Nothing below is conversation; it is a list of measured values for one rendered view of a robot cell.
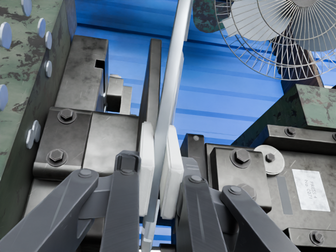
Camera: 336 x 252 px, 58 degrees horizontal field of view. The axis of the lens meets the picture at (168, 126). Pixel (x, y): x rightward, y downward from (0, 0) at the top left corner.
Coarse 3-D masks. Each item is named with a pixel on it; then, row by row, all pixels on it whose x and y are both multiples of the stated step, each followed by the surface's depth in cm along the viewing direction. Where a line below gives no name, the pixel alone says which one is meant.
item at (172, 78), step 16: (192, 0) 37; (176, 16) 19; (176, 32) 18; (176, 48) 18; (176, 64) 18; (176, 80) 18; (160, 96) 18; (176, 96) 31; (160, 112) 18; (160, 128) 18; (160, 144) 18; (160, 160) 18; (160, 176) 19; (144, 224) 21; (144, 240) 22
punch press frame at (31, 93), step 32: (0, 0) 40; (32, 0) 42; (64, 0) 44; (32, 32) 38; (64, 32) 46; (0, 64) 35; (32, 64) 35; (64, 64) 48; (32, 96) 34; (288, 96) 59; (320, 96) 57; (0, 128) 30; (256, 128) 67; (320, 128) 53; (0, 160) 28; (32, 160) 37; (0, 192) 28; (0, 224) 29; (160, 224) 103
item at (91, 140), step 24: (144, 96) 33; (48, 120) 38; (72, 120) 39; (96, 120) 40; (120, 120) 40; (144, 120) 28; (48, 144) 37; (72, 144) 37; (96, 144) 38; (120, 144) 38; (48, 168) 35; (72, 168) 36; (96, 168) 36
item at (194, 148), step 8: (192, 136) 54; (200, 136) 54; (184, 144) 55; (192, 144) 53; (200, 144) 53; (184, 152) 55; (192, 152) 52; (200, 152) 52; (200, 160) 51; (200, 168) 50; (160, 248) 54; (168, 248) 54
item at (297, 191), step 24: (216, 144) 52; (216, 168) 46; (240, 168) 47; (264, 168) 48; (288, 168) 52; (312, 168) 53; (264, 192) 45; (288, 192) 50; (312, 192) 50; (288, 216) 47; (312, 216) 48
